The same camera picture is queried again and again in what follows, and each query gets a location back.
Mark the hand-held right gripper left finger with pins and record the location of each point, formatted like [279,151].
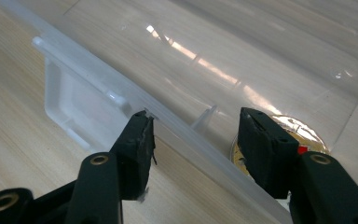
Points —
[135,155]

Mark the clear plastic storage bin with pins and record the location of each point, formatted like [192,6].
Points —
[90,73]

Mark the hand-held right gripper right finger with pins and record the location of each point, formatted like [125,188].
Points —
[265,152]

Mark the round gold tin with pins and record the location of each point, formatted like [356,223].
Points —
[306,133]

